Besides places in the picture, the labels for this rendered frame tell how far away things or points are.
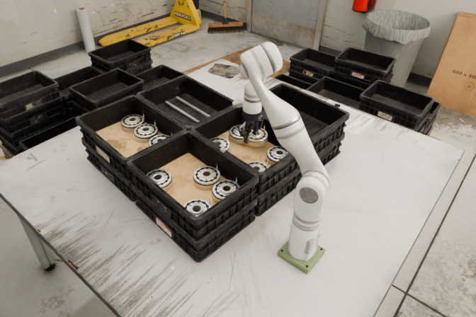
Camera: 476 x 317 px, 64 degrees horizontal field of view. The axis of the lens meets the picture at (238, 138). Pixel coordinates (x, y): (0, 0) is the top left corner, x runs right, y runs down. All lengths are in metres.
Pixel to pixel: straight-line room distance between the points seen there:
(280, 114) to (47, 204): 1.03
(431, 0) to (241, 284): 3.36
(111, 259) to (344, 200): 0.93
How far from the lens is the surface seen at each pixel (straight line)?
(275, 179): 1.46
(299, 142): 1.13
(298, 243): 1.33
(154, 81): 3.14
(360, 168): 1.83
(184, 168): 1.53
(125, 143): 1.70
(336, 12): 4.49
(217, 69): 2.54
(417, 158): 1.99
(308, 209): 1.22
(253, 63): 1.06
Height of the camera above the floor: 1.82
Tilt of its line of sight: 36 degrees down
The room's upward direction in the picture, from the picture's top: 2 degrees clockwise
